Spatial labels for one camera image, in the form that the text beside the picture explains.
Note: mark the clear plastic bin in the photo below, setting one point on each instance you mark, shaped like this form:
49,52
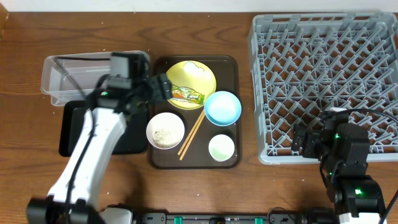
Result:
84,77

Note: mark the brown serving tray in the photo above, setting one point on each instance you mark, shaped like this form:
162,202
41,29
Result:
197,156

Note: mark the grey dishwasher rack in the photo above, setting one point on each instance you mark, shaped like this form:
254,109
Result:
302,64

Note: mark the green orange snack wrapper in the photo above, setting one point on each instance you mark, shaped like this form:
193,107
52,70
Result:
187,95

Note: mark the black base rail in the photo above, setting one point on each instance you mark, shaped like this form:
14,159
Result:
277,215

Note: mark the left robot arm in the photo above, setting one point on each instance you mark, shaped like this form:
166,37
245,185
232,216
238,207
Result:
74,196

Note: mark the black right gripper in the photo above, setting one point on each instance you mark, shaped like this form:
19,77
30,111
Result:
313,138

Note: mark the yellow plate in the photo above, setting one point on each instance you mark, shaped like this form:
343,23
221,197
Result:
204,83

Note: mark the black plastic tray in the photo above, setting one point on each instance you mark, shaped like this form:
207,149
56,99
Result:
133,141

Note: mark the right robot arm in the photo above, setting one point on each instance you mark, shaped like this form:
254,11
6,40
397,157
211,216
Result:
342,150

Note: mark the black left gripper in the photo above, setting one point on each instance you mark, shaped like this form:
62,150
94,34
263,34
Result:
157,90

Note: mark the pale green cup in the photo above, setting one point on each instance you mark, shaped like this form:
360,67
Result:
221,147

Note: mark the white tissue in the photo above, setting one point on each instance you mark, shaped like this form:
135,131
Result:
192,68

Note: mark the blue bowl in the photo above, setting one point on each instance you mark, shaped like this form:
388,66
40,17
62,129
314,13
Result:
223,108

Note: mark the upper wooden chopstick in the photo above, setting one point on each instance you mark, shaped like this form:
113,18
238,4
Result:
191,132

